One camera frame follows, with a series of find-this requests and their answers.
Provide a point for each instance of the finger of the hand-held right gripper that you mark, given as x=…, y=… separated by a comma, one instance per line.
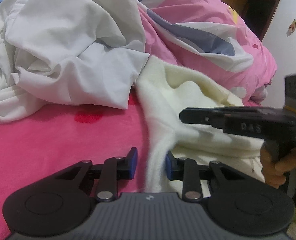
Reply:
x=200, y=116

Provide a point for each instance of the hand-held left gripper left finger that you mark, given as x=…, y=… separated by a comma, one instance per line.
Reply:
x=133, y=162

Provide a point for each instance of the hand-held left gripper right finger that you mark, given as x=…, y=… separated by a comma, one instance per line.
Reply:
x=168, y=165

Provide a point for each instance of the cream knit sweater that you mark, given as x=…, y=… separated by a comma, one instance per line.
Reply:
x=163, y=120

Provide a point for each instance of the person's right hand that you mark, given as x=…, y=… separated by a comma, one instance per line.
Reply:
x=272, y=175

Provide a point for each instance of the grey patterned bundle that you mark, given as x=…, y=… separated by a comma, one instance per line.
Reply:
x=260, y=95

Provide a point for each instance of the pink floral blanket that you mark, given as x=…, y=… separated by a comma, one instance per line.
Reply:
x=50, y=142

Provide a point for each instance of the pink patterned quilt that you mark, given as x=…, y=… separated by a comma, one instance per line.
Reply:
x=200, y=12

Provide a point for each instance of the white shirt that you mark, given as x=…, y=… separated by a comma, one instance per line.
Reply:
x=63, y=42

